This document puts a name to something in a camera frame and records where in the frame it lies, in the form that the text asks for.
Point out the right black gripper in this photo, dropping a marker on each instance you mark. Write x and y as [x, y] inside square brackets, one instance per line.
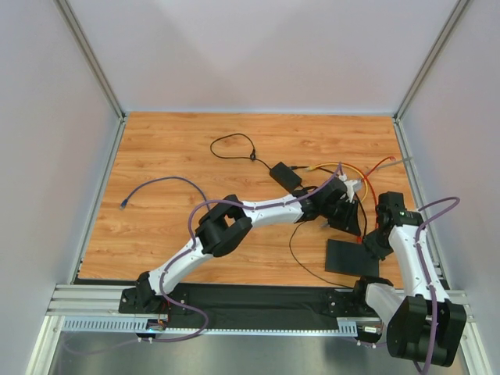
[375, 247]

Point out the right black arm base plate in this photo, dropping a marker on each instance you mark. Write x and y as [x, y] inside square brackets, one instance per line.
[350, 303]

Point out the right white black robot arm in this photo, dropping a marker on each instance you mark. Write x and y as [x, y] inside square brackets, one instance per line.
[423, 325]

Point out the right aluminium frame post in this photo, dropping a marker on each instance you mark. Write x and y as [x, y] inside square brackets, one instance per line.
[432, 56]

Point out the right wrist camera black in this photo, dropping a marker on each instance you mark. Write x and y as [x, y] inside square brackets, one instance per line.
[390, 204]

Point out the grey slotted cable duct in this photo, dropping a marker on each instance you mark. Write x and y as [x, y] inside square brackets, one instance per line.
[142, 326]

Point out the black power adapter brick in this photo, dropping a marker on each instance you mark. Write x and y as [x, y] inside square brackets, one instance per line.
[285, 177]

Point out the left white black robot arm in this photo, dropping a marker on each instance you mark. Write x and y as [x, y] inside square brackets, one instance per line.
[217, 227]

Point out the left aluminium frame post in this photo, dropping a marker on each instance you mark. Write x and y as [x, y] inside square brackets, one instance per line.
[76, 29]

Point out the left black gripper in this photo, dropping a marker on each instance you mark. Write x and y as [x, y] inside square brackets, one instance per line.
[348, 218]

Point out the aluminium front rail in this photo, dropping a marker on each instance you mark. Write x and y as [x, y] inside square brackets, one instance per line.
[103, 300]

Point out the black network switch box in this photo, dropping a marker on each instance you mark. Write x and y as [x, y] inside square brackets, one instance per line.
[350, 259]

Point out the aluminium frame post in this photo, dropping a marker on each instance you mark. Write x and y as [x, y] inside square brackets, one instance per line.
[432, 56]
[76, 29]

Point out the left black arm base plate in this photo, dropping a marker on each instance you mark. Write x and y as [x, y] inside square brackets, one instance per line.
[131, 303]

